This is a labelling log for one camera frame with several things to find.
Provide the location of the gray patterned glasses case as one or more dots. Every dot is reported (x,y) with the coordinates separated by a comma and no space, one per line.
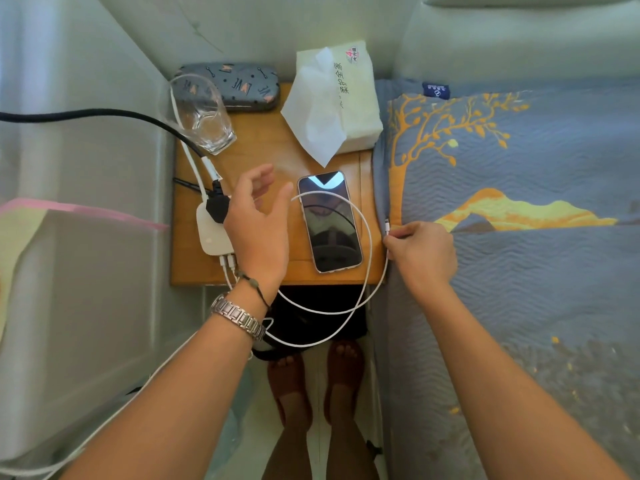
(245,84)

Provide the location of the small wooden bedside table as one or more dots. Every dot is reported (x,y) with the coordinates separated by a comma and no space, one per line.
(270,144)

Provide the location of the yellow cloth pink trim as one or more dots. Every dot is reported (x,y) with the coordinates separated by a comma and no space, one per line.
(20,234)

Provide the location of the person's right forearm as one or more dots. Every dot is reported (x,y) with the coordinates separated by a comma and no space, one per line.
(510,404)

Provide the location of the black bag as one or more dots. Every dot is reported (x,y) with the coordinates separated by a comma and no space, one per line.
(320,324)

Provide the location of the person's left leg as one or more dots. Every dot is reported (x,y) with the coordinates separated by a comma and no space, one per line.
(287,454)

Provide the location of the white tissue pack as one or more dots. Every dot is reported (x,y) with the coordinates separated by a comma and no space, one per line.
(345,104)

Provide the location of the black smartphone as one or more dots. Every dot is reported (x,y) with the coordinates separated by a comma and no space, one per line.
(330,229)

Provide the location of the clear drinking glass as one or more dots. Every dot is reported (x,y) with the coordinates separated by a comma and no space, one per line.
(205,119)

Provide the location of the person's left forearm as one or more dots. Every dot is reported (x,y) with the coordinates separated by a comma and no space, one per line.
(165,409)

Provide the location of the silver metal wristwatch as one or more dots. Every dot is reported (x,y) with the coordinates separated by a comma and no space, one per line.
(237,317)

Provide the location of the person's right hand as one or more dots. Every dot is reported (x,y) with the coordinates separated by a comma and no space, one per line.
(425,254)

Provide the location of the translucent plastic drawer unit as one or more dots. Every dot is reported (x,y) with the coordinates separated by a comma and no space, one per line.
(100,304)

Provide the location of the white charger hub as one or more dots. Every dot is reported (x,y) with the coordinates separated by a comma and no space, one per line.
(210,234)

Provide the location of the person's right leg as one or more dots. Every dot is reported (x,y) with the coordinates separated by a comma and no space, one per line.
(352,454)

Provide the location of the person's leg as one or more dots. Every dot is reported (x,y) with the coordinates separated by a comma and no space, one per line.
(287,454)
(352,454)

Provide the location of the person's left hand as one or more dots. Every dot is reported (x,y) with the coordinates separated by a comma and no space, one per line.
(257,239)

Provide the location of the pale padded headboard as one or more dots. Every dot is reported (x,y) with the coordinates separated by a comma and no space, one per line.
(500,44)

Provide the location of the white bed frame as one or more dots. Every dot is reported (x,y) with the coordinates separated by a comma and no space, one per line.
(376,384)

